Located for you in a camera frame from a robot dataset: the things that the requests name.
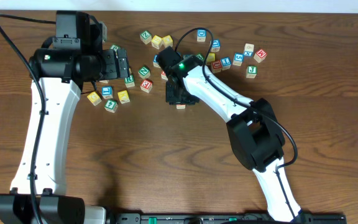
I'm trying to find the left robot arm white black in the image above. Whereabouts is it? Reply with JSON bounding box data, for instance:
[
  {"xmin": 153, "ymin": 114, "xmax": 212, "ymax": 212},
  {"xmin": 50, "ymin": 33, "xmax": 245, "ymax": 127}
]
[{"xmin": 0, "ymin": 11, "xmax": 130, "ymax": 223}]

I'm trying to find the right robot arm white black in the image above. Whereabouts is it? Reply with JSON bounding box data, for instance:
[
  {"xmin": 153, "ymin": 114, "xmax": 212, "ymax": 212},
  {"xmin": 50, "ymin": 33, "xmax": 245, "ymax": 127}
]
[{"xmin": 156, "ymin": 47, "xmax": 301, "ymax": 222}]

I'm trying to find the green J block left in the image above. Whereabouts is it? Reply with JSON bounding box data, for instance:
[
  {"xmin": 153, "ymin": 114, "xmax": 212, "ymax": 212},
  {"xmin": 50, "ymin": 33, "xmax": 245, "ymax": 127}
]
[{"xmin": 110, "ymin": 44, "xmax": 120, "ymax": 52}]

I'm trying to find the green j block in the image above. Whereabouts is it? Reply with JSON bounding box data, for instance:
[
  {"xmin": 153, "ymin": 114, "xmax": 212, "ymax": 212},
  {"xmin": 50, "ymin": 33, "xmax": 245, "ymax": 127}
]
[
  {"xmin": 110, "ymin": 44, "xmax": 120, "ymax": 52},
  {"xmin": 246, "ymin": 65, "xmax": 257, "ymax": 78}
]

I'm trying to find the red U block centre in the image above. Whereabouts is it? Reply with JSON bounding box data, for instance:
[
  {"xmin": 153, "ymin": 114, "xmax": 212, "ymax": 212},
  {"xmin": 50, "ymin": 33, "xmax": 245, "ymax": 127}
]
[{"xmin": 161, "ymin": 71, "xmax": 168, "ymax": 80}]

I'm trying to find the red u block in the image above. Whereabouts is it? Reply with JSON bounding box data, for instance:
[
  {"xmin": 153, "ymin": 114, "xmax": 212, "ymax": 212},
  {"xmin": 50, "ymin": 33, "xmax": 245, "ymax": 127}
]
[
  {"xmin": 211, "ymin": 60, "xmax": 223, "ymax": 73},
  {"xmin": 161, "ymin": 71, "xmax": 168, "ymax": 80}
]

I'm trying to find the green R block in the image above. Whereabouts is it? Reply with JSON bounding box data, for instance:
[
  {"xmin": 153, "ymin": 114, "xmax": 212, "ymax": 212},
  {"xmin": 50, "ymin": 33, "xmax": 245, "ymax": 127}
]
[{"xmin": 124, "ymin": 75, "xmax": 135, "ymax": 88}]

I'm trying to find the blue T block left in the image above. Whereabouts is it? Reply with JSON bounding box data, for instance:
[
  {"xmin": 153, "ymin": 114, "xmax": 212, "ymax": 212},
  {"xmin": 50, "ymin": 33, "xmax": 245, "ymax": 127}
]
[{"xmin": 101, "ymin": 86, "xmax": 113, "ymax": 99}]

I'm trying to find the green N block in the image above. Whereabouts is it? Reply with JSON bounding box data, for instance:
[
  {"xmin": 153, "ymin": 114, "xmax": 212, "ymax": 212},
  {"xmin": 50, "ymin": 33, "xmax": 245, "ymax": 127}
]
[{"xmin": 138, "ymin": 66, "xmax": 151, "ymax": 79}]

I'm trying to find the red E block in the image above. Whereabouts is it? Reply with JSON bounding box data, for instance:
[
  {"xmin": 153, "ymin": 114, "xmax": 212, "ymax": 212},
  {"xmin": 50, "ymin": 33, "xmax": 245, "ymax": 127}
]
[{"xmin": 140, "ymin": 79, "xmax": 153, "ymax": 93}]

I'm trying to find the yellow K block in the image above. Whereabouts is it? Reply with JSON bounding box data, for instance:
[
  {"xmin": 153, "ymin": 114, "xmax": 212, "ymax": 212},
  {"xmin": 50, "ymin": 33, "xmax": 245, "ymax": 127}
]
[{"xmin": 117, "ymin": 90, "xmax": 130, "ymax": 104}]

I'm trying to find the blue P block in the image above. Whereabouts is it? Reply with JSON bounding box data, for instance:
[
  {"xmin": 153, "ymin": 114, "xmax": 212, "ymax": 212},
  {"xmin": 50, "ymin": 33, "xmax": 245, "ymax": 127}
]
[{"xmin": 153, "ymin": 55, "xmax": 160, "ymax": 68}]

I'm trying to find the yellow G block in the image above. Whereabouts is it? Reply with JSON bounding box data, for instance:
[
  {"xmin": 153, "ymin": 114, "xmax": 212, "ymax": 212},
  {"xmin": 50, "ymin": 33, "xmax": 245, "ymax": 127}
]
[{"xmin": 87, "ymin": 91, "xmax": 102, "ymax": 106}]

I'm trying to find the green 4 block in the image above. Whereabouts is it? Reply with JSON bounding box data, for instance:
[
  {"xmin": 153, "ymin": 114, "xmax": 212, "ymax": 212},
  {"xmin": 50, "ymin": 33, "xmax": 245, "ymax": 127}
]
[{"xmin": 104, "ymin": 100, "xmax": 117, "ymax": 113}]

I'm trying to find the green Z block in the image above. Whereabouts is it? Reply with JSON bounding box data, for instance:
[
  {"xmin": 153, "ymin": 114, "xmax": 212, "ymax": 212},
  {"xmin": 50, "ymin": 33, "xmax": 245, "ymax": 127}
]
[{"xmin": 140, "ymin": 30, "xmax": 152, "ymax": 45}]

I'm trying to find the green B block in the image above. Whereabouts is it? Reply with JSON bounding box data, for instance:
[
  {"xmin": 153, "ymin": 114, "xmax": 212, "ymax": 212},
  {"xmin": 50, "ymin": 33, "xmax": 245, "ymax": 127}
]
[{"xmin": 196, "ymin": 54, "xmax": 204, "ymax": 60}]

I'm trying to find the red U block right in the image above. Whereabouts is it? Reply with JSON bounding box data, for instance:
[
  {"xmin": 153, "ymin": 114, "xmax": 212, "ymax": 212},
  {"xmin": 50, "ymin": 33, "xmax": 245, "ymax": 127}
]
[{"xmin": 211, "ymin": 60, "xmax": 223, "ymax": 73}]

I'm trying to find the yellow block top left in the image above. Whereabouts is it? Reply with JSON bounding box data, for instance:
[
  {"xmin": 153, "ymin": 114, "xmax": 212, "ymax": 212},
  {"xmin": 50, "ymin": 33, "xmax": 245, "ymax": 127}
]
[{"xmin": 151, "ymin": 35, "xmax": 163, "ymax": 49}]

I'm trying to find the yellow block beside B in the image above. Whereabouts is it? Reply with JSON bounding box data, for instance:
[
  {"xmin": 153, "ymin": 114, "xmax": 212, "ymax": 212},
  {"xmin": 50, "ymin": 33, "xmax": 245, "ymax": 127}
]
[{"xmin": 206, "ymin": 53, "xmax": 216, "ymax": 65}]

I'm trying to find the yellow block top right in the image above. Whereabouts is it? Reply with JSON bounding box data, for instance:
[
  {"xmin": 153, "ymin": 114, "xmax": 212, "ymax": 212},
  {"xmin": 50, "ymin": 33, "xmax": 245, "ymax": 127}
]
[{"xmin": 162, "ymin": 35, "xmax": 173, "ymax": 48}]

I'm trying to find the blue D block lower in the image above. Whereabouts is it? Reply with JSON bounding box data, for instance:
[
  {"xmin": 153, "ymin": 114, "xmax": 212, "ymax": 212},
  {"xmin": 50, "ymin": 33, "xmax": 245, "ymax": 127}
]
[{"xmin": 211, "ymin": 39, "xmax": 221, "ymax": 52}]

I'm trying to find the blue d block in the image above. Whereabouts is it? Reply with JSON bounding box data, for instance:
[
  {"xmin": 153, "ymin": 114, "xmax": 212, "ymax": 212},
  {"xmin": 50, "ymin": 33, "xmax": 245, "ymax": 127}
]
[
  {"xmin": 196, "ymin": 29, "xmax": 207, "ymax": 42},
  {"xmin": 211, "ymin": 39, "xmax": 221, "ymax": 52}
]

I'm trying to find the blue D block upper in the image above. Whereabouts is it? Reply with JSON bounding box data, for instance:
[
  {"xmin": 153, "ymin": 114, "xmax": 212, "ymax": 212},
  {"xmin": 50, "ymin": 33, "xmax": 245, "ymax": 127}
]
[{"xmin": 196, "ymin": 29, "xmax": 207, "ymax": 42}]

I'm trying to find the blue 5 block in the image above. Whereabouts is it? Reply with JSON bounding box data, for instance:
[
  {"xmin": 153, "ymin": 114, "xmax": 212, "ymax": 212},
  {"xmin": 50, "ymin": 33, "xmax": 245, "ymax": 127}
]
[{"xmin": 232, "ymin": 53, "xmax": 244, "ymax": 67}]

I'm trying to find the green J block right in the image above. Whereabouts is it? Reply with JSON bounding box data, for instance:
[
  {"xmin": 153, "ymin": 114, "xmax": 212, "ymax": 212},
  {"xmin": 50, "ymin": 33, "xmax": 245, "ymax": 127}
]
[{"xmin": 246, "ymin": 65, "xmax": 257, "ymax": 78}]

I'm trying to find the blue X block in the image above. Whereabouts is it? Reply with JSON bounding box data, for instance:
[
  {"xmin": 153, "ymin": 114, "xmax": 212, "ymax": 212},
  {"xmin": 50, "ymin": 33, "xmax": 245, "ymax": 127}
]
[{"xmin": 244, "ymin": 43, "xmax": 254, "ymax": 57}]

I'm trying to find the red M block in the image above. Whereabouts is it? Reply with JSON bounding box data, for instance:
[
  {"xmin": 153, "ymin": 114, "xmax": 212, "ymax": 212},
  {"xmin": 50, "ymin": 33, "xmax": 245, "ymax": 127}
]
[{"xmin": 254, "ymin": 49, "xmax": 267, "ymax": 63}]

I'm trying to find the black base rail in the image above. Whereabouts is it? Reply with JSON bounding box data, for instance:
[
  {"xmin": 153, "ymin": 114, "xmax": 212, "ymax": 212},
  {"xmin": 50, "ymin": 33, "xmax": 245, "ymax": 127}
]
[{"xmin": 79, "ymin": 205, "xmax": 347, "ymax": 224}]

